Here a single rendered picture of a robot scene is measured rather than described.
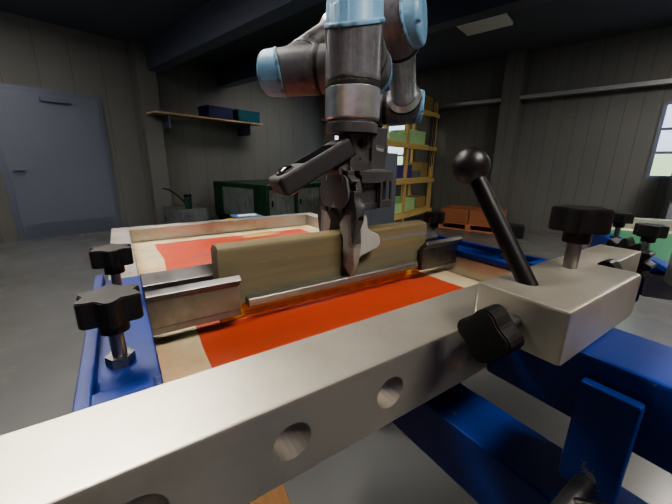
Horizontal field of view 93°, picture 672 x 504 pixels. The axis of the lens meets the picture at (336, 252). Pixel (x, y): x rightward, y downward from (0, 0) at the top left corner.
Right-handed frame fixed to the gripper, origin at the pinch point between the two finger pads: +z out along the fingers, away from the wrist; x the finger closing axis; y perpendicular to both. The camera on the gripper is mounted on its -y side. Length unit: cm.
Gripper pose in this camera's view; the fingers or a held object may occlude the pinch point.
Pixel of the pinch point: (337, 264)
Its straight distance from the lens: 48.6
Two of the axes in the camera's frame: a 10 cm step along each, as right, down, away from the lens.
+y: 8.3, -1.4, 5.4
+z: -0.1, 9.6, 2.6
